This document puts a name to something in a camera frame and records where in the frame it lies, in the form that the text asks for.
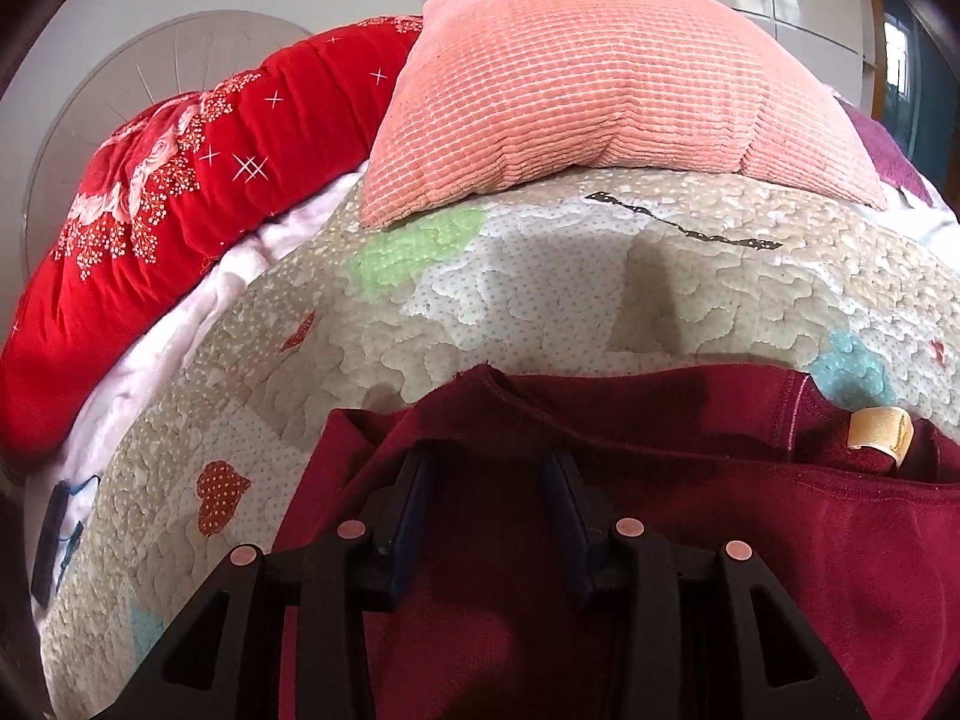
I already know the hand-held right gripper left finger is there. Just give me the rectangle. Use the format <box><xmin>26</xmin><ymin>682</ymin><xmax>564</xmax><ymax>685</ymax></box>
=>
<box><xmin>94</xmin><ymin>444</ymin><xmax>443</xmax><ymax>720</ymax></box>

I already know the dark red garment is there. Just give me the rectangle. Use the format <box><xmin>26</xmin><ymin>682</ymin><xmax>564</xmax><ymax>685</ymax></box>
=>
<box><xmin>274</xmin><ymin>364</ymin><xmax>960</xmax><ymax>720</ymax></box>

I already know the round white headboard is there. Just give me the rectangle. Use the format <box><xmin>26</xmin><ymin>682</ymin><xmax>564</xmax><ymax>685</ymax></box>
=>
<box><xmin>22</xmin><ymin>9</ymin><xmax>316</xmax><ymax>275</ymax></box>

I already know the black phone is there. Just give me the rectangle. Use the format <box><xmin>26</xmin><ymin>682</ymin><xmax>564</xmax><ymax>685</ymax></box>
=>
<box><xmin>30</xmin><ymin>484</ymin><xmax>70</xmax><ymax>610</ymax></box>

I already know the blue door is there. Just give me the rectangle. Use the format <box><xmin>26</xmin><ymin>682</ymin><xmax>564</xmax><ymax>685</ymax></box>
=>
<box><xmin>879</xmin><ymin>6</ymin><xmax>925</xmax><ymax>122</ymax></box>

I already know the purple cloth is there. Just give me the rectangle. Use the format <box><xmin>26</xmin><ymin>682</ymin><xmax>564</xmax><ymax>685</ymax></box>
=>
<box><xmin>832</xmin><ymin>94</ymin><xmax>935</xmax><ymax>208</ymax></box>

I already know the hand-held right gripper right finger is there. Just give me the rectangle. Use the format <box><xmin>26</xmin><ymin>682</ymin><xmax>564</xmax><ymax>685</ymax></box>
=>
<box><xmin>541</xmin><ymin>448</ymin><xmax>871</xmax><ymax>720</ymax></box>

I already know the white bed sheet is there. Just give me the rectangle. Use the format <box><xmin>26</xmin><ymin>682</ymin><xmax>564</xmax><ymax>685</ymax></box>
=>
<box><xmin>22</xmin><ymin>174</ymin><xmax>370</xmax><ymax>601</ymax></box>

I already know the red floral quilt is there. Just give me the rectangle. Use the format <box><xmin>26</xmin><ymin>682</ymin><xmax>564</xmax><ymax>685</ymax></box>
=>
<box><xmin>0</xmin><ymin>15</ymin><xmax>425</xmax><ymax>460</ymax></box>

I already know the patchwork quilted bedspread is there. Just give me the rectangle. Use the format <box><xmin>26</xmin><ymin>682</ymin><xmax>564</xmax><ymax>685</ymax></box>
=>
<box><xmin>34</xmin><ymin>169</ymin><xmax>960</xmax><ymax>720</ymax></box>

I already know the pink ribbed pillow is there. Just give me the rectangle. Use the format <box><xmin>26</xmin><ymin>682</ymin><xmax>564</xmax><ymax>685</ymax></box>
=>
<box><xmin>360</xmin><ymin>0</ymin><xmax>890</xmax><ymax>230</ymax></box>

